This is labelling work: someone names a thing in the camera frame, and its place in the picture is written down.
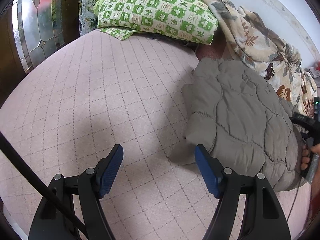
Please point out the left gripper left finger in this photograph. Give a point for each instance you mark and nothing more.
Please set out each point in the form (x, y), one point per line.
(91, 186)

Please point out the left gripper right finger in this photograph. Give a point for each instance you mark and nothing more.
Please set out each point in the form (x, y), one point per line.
(263, 216)

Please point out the grey quilted jacket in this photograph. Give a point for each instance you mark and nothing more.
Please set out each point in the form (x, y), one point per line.
(241, 121)

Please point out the right hand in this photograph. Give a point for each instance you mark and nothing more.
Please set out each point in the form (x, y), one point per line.
(306, 153)

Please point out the pink quilted bed cover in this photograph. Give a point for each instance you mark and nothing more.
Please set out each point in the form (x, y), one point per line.
(98, 91)

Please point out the floral beige blanket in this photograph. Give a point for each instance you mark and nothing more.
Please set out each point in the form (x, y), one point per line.
(262, 50)

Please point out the stained glass wooden door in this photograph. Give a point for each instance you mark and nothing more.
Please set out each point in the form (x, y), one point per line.
(31, 31)

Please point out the green patterned pillow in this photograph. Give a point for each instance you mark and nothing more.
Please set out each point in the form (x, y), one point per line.
(187, 20)

